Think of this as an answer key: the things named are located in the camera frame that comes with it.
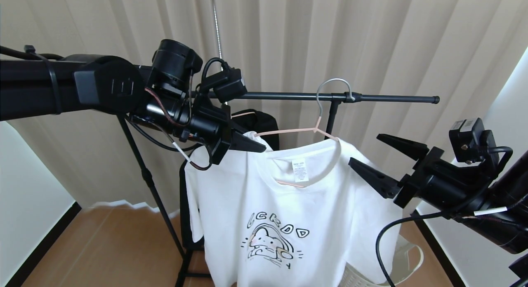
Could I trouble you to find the black clothes rack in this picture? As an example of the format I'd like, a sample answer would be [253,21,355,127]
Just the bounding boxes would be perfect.
[117,91,440,287]

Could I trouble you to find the white garment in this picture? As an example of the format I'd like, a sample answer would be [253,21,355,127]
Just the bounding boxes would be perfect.
[184,132,404,287]

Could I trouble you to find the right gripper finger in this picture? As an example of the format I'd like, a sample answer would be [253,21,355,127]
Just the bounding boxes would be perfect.
[349,157,401,199]
[377,134,429,160]

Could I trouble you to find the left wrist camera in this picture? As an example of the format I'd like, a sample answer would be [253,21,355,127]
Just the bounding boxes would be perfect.
[200,68,248,104]

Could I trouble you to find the black shorts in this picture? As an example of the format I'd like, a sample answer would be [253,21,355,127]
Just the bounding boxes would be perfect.
[179,110,280,250]

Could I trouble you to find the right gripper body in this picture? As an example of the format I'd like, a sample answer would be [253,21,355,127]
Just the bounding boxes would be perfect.
[394,147,491,215]

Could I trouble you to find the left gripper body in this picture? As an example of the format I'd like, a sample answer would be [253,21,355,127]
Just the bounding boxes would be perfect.
[181,93,231,165]

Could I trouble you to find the white laundry basket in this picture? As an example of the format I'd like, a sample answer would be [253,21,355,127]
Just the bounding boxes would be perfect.
[342,233,424,287]

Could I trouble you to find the beige curtain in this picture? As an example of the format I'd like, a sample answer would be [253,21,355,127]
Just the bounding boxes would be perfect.
[0,0,528,209]

